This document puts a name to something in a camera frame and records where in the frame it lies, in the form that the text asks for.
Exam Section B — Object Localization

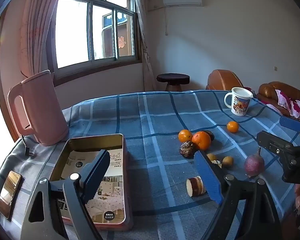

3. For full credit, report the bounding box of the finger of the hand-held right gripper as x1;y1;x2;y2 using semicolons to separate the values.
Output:
256;131;300;157
279;117;300;144

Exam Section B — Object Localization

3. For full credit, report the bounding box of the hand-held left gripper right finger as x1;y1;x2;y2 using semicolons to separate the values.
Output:
194;150;282;240

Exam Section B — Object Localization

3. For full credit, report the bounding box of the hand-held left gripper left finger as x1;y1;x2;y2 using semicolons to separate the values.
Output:
24;149;111;240

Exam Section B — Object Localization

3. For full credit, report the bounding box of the cut brown root piece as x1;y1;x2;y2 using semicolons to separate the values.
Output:
186;176;207;197

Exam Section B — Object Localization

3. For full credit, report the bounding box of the reddish purple fruit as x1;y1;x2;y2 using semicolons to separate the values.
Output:
244;147;265;178

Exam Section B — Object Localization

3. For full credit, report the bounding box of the dark cracked round fruit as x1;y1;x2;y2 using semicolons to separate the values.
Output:
179;141;197;159

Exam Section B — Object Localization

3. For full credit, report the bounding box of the rectangular metal tin box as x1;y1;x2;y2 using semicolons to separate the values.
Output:
49;133;133;231

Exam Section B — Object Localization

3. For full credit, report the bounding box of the large orange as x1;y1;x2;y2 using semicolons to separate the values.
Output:
191;131;212;151

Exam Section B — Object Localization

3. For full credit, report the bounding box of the small round orange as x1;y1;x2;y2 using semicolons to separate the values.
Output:
227;121;239;133

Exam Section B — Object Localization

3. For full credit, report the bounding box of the medium orange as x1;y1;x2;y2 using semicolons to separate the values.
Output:
178;129;193;143

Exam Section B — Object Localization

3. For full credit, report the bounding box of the printed paper leaflet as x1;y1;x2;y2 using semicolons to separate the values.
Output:
61;149;124;224

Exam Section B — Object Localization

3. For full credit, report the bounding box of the pink floral cushion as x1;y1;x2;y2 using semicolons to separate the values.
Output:
275;89;300;120

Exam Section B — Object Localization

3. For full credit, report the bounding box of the pink floral cloth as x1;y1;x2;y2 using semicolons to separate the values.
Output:
260;99;283;114

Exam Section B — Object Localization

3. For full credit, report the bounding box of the brown leather sofa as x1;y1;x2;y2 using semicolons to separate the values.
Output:
256;81;300;118

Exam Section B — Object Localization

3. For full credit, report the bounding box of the white cartoon print mug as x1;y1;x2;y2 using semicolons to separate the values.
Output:
224;87;254;117

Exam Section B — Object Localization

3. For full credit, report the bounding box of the brown leather armchair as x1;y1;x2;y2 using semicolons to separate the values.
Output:
206;69;244;90

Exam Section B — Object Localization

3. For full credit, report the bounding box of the blue plaid tablecloth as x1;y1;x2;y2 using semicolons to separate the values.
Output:
0;89;300;240

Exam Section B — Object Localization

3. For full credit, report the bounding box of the pink electric kettle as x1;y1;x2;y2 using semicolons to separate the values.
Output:
7;70;69;147

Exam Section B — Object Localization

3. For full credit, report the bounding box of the black smartphone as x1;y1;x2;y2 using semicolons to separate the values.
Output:
0;170;23;220

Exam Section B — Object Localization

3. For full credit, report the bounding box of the round dark wooden stool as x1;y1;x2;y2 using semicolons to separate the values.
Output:
157;73;190;92

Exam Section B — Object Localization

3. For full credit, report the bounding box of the pale tied curtain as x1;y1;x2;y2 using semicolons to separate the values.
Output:
134;0;157;92

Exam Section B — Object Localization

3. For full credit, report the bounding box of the sliding glass window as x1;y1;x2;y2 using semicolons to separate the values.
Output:
47;0;143;83

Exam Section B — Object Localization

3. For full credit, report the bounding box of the pink curtain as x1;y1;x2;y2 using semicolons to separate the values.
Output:
19;0;65;77

